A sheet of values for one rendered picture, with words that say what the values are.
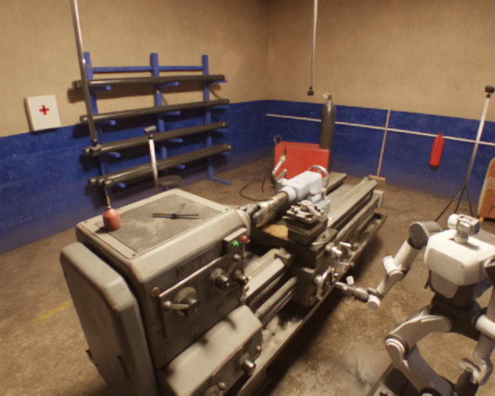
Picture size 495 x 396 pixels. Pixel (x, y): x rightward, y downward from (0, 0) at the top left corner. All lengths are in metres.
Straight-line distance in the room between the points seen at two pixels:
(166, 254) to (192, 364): 0.50
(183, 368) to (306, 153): 3.99
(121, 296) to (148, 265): 0.13
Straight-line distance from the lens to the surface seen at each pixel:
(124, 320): 1.08
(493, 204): 5.17
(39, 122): 4.05
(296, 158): 4.88
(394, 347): 1.96
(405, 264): 1.78
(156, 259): 1.08
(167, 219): 1.28
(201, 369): 1.38
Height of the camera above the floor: 1.90
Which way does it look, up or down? 23 degrees down
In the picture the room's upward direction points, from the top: straight up
